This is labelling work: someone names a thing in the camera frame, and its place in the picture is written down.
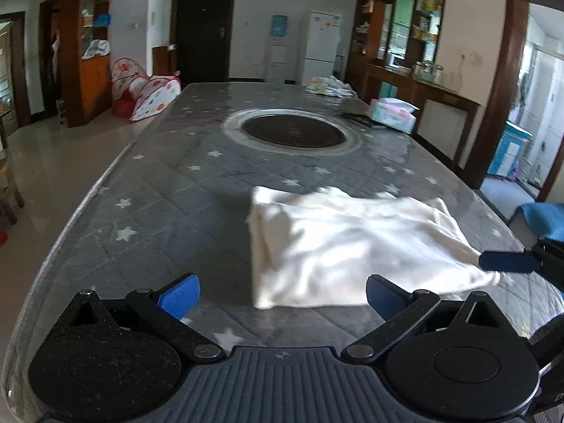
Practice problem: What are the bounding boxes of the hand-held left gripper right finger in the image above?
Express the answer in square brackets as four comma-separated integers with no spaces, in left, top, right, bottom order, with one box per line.
[340,274,514,361]

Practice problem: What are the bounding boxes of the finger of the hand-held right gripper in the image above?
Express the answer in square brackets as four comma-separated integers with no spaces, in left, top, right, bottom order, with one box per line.
[478,250,542,275]

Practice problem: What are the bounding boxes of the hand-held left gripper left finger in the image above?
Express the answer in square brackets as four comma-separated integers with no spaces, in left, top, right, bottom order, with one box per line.
[57,273,226,363]

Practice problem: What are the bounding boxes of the white garment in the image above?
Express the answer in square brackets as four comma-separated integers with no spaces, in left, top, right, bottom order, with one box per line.
[246,185,503,310]

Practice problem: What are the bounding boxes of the grey chair with blue cloth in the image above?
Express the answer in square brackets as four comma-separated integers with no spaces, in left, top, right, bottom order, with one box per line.
[509,203,564,243]

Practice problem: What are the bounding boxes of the grey star quilted table cover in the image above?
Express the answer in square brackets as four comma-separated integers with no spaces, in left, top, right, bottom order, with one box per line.
[2,81,564,423]

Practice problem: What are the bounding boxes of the light blue cabinet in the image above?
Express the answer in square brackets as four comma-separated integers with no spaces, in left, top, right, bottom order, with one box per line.
[487,120,533,181]

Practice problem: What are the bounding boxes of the wooden console table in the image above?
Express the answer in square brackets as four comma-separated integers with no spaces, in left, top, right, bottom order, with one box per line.
[363,62,482,172]

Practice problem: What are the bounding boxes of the black flat remote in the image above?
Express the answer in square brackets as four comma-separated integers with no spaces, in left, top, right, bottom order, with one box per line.
[339,112,388,130]

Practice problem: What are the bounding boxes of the pastel tissue pack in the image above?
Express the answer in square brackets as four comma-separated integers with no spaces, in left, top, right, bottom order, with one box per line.
[368,97,420,133]

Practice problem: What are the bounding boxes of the round black built-in cooktop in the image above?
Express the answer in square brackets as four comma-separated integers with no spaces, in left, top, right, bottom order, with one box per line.
[220,108,363,156]

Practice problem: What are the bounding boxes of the patterned cloth heap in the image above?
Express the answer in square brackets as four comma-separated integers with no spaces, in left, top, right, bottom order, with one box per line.
[306,75,355,98]

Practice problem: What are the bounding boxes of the tall wooden display cabinet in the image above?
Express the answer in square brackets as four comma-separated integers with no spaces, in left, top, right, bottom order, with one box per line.
[59,0,116,128]

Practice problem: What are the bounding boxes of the small wooden side cabinet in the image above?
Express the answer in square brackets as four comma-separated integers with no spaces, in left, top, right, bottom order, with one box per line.
[152,44,180,78]

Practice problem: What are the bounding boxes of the white water dispenser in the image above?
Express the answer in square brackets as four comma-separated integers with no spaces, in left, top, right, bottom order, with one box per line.
[265,37,292,82]

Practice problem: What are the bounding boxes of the white plastic bag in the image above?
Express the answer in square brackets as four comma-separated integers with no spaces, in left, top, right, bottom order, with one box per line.
[83,39,110,60]

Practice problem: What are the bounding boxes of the white refrigerator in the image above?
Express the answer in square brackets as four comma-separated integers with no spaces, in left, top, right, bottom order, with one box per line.
[302,9,343,86]

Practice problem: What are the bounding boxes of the wooden shelf unit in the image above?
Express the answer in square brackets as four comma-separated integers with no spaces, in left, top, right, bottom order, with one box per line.
[346,0,449,98]

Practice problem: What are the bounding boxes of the dark wooden door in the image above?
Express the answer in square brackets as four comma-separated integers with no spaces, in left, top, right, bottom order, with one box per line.
[170,0,238,86]

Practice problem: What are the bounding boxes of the open interior door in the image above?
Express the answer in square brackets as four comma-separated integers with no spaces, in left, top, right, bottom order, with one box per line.
[0,12,32,128]

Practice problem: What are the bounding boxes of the wooden archway frame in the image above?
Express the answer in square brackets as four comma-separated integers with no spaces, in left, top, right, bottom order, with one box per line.
[460,0,564,203]

